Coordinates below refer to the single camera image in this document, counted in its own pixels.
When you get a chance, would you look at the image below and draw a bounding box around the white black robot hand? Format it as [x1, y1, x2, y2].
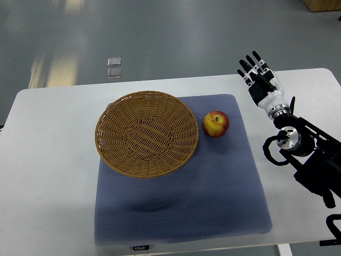
[237, 51, 293, 120]

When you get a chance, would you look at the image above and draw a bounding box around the red yellow apple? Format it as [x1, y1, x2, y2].
[202, 111, 230, 138]

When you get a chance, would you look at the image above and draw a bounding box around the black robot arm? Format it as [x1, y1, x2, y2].
[263, 99, 340, 209]

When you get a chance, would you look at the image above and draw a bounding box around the brown wicker basket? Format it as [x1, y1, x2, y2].
[94, 91, 199, 179]

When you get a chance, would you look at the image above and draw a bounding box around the wooden box corner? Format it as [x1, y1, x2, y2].
[303, 0, 340, 12]

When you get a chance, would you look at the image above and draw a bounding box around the blue quilted mat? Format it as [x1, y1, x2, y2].
[94, 94, 272, 246]

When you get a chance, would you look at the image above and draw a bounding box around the lower metal floor plate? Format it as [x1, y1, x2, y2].
[108, 67, 121, 78]

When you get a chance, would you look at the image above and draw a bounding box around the metal floor plate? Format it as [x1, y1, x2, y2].
[108, 67, 121, 78]
[108, 57, 121, 67]

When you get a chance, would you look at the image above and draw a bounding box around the upper metal floor plate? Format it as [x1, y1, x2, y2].
[108, 57, 121, 67]

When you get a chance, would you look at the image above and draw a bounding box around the white table leg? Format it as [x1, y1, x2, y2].
[277, 244, 293, 256]

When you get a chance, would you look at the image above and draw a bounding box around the black label tag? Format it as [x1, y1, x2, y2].
[133, 245, 150, 251]

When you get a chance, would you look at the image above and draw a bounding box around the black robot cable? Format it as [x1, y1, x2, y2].
[262, 135, 291, 165]

